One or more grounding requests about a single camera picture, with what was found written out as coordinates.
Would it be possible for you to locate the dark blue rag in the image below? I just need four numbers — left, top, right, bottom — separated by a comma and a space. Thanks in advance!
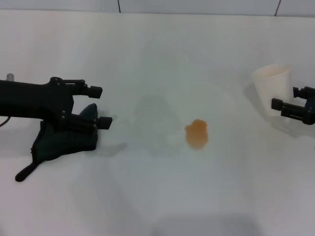
15, 103, 100, 182

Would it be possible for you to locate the white paper cup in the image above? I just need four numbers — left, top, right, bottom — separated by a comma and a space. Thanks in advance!
252, 63, 295, 116

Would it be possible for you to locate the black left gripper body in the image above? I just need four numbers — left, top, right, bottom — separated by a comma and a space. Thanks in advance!
0, 77, 75, 129

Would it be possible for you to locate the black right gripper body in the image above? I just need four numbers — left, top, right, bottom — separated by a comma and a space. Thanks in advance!
303, 86, 315, 125

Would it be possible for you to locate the orange brown liquid stain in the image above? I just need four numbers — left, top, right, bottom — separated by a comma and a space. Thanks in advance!
185, 119, 210, 150

